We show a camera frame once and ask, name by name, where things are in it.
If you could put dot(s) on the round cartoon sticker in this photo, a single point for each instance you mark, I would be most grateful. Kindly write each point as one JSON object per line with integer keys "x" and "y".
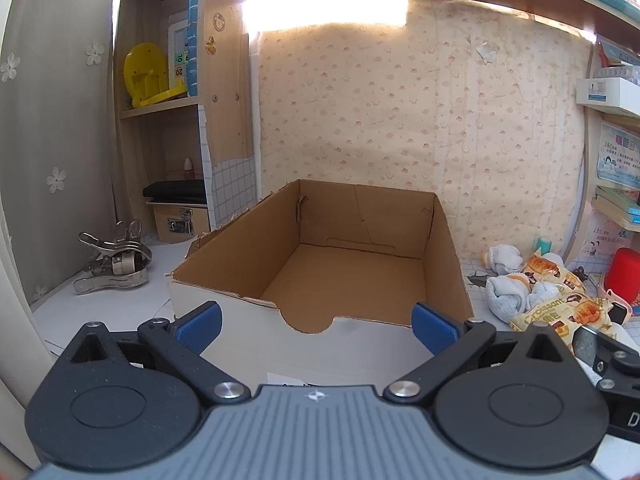
{"x": 218, "y": 21}

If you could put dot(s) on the bear sticker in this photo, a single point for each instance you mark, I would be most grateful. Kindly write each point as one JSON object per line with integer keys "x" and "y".
{"x": 211, "y": 44}

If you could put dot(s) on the colourful booklet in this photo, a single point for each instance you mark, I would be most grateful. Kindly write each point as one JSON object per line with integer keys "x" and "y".
{"x": 617, "y": 52}

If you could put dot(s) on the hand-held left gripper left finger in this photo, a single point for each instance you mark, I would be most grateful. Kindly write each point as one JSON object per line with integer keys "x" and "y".
{"x": 200, "y": 327}

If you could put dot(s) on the wooden box with metal latch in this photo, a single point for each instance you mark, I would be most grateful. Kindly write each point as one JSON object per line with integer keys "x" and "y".
{"x": 177, "y": 222}

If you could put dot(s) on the white framed calendar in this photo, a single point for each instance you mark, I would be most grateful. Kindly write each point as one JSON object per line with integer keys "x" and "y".
{"x": 177, "y": 55}

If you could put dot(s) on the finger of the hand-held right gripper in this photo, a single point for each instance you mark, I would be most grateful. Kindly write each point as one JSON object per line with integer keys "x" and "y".
{"x": 617, "y": 365}

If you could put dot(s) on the grey flowered curtain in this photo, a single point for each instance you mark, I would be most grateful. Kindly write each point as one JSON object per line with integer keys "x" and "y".
{"x": 55, "y": 135}

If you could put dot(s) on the pink plastic item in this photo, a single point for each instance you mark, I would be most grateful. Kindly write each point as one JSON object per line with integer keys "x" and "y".
{"x": 616, "y": 306}

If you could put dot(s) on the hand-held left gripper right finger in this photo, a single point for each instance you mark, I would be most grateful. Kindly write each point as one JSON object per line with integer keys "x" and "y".
{"x": 435, "y": 329}

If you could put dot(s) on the croissant snack packet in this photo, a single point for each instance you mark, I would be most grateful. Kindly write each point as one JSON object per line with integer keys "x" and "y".
{"x": 550, "y": 270}
{"x": 565, "y": 312}

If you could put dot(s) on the cardboard box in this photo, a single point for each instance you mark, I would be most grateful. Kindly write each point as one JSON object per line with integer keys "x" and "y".
{"x": 350, "y": 220}

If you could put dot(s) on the red container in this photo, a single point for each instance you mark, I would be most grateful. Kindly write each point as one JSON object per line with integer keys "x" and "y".
{"x": 624, "y": 270}

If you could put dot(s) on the yellow round plastic toy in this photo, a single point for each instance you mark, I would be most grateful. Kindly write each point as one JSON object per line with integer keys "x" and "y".
{"x": 147, "y": 75}

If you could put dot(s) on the pink cartoon poster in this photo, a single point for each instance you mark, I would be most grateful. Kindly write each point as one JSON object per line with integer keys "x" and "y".
{"x": 607, "y": 240}

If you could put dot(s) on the white cardboard packet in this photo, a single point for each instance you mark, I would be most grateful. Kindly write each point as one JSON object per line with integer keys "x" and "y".
{"x": 607, "y": 92}

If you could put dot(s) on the large metal clip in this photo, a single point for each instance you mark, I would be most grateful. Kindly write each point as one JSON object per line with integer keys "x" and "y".
{"x": 131, "y": 230}
{"x": 100, "y": 245}

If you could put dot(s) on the teal cup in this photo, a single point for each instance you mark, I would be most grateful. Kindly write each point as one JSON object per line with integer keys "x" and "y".
{"x": 543, "y": 246}

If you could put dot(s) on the blue spine book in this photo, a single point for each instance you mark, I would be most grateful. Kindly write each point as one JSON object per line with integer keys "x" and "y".
{"x": 617, "y": 214}
{"x": 620, "y": 194}

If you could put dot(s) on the blue cartoon poster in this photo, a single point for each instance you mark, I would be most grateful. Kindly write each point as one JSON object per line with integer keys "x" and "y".
{"x": 617, "y": 152}

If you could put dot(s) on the clear tape piece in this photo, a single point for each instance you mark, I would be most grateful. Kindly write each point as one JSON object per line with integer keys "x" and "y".
{"x": 485, "y": 50}

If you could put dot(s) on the black cushion pad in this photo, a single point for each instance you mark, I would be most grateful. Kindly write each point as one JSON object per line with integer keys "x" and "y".
{"x": 175, "y": 190}

